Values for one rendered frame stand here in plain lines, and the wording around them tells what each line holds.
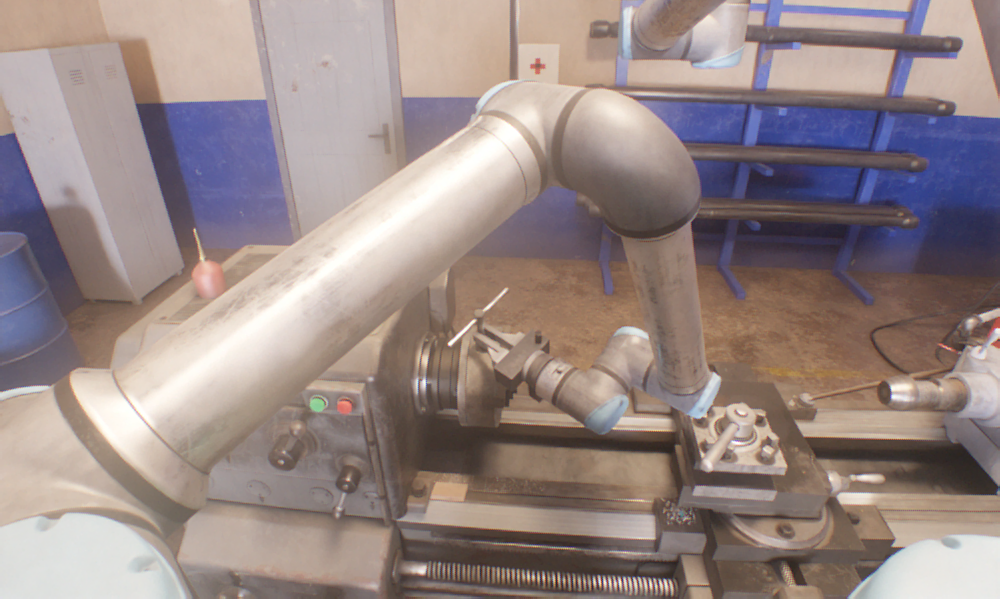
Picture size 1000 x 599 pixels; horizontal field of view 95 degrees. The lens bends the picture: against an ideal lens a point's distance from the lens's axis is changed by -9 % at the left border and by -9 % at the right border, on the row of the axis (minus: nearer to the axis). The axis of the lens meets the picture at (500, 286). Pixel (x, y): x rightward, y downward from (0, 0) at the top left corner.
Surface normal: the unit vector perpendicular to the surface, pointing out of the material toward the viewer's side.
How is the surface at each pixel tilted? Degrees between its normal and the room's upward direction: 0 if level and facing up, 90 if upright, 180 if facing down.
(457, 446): 0
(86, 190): 90
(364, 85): 90
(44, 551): 5
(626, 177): 88
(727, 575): 0
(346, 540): 32
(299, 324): 62
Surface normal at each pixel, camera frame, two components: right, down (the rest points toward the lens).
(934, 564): -0.09, -0.87
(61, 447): 0.20, -0.41
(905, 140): -0.09, 0.47
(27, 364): 0.80, 0.29
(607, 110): -0.07, -0.34
